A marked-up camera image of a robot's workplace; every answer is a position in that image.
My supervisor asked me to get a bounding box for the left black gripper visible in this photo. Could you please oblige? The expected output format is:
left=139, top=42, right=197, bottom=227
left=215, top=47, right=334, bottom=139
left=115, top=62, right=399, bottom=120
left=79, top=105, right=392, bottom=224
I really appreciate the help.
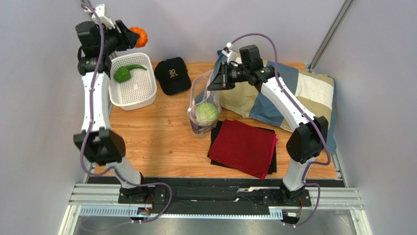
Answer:
left=98, top=21, right=141, bottom=56

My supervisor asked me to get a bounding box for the red folded cloth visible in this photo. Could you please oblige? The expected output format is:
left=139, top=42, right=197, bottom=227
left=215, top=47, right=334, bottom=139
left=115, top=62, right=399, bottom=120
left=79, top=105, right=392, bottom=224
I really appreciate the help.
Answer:
left=208, top=120, right=278, bottom=180

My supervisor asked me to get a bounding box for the right corner aluminium post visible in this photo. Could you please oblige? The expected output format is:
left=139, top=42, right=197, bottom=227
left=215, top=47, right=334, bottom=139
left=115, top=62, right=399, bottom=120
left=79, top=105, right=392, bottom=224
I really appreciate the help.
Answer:
left=306, top=0, right=355, bottom=72

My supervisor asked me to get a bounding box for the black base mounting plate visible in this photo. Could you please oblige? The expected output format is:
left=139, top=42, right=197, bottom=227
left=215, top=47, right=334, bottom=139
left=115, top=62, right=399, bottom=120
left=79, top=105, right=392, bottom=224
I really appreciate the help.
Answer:
left=118, top=177, right=312, bottom=215

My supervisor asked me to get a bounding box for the left corner aluminium post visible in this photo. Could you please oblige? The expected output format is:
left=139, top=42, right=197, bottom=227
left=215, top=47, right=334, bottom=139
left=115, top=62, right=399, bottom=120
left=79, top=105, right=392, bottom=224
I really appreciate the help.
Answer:
left=76, top=0, right=119, bottom=58

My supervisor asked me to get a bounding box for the green toy cabbage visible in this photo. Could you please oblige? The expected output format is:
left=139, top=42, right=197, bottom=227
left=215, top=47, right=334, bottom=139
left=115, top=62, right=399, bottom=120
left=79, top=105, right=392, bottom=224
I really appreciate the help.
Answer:
left=195, top=102, right=219, bottom=126

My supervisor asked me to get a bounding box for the white plastic basket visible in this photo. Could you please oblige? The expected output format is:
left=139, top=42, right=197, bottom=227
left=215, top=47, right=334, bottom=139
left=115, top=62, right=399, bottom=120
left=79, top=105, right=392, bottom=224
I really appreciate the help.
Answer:
left=109, top=53, right=157, bottom=111

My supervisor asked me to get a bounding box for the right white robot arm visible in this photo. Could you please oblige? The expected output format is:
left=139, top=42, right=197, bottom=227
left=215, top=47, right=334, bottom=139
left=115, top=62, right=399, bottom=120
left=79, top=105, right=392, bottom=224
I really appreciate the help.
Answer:
left=208, top=43, right=328, bottom=205

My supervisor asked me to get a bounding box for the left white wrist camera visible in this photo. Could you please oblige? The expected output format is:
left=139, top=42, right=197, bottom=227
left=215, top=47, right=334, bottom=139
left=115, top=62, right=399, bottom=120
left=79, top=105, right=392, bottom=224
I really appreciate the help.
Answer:
left=84, top=4, right=115, bottom=29

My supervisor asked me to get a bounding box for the checked blue beige pillow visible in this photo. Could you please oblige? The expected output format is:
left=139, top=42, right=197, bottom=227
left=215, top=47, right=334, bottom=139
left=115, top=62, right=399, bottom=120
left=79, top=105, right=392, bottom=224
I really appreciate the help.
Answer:
left=210, top=63, right=337, bottom=154

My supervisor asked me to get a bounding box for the green toy bell pepper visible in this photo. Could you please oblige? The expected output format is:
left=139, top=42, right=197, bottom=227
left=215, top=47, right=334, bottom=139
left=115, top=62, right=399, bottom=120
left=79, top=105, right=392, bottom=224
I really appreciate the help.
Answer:
left=113, top=67, right=131, bottom=83

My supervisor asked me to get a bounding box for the aluminium frame rail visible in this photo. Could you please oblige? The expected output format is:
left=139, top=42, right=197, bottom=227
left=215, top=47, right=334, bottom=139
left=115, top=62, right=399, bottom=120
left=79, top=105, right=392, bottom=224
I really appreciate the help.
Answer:
left=59, top=177, right=372, bottom=235

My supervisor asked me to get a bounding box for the clear zip top bag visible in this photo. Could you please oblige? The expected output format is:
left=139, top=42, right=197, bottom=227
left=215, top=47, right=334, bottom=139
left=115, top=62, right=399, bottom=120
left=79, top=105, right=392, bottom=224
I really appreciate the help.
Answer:
left=187, top=70, right=222, bottom=137

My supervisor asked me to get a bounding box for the corner aluminium post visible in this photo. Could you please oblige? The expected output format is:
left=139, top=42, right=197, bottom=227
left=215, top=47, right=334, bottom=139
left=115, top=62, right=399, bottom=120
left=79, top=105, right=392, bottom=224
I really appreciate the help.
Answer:
left=306, top=0, right=355, bottom=72
left=76, top=0, right=119, bottom=58

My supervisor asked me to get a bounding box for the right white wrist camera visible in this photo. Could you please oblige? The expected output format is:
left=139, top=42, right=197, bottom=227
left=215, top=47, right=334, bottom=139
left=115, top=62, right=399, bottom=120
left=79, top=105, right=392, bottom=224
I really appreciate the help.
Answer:
left=222, top=42, right=237, bottom=64

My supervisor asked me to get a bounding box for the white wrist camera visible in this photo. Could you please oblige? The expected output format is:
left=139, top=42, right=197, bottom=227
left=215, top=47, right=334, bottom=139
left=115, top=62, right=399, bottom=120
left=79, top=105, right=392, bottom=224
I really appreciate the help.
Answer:
left=222, top=42, right=237, bottom=64
left=84, top=4, right=115, bottom=29

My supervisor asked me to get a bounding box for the green toy chili pepper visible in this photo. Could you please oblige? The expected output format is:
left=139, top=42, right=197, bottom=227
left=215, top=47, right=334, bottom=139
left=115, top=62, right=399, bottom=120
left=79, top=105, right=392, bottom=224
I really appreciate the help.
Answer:
left=126, top=65, right=147, bottom=71

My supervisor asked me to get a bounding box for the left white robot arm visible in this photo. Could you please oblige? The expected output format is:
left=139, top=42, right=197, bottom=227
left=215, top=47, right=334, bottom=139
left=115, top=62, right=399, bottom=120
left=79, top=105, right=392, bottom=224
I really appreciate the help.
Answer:
left=73, top=20, right=150, bottom=203

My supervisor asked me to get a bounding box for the purple toy eggplant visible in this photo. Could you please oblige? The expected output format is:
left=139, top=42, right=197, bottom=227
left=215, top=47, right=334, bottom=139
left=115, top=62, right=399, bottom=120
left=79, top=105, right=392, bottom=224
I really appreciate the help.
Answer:
left=189, top=103, right=208, bottom=134

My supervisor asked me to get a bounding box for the black baseball cap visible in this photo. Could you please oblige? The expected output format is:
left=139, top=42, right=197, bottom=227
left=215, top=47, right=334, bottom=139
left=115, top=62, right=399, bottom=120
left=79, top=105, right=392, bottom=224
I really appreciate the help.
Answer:
left=154, top=57, right=191, bottom=95

